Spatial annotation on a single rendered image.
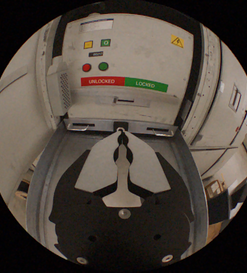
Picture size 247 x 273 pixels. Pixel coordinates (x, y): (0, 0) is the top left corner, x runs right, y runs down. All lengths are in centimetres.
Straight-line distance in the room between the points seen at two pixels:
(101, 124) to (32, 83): 38
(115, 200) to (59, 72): 40
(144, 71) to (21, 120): 50
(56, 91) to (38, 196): 35
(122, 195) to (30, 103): 49
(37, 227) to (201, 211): 56
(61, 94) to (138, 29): 33
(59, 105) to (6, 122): 26
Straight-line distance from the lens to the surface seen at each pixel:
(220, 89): 48
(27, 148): 50
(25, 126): 47
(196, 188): 39
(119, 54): 35
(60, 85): 31
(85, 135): 46
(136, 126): 42
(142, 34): 37
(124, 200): 31
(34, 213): 40
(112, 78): 35
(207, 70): 44
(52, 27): 50
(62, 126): 49
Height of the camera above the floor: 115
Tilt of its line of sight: 43 degrees down
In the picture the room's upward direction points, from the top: 7 degrees clockwise
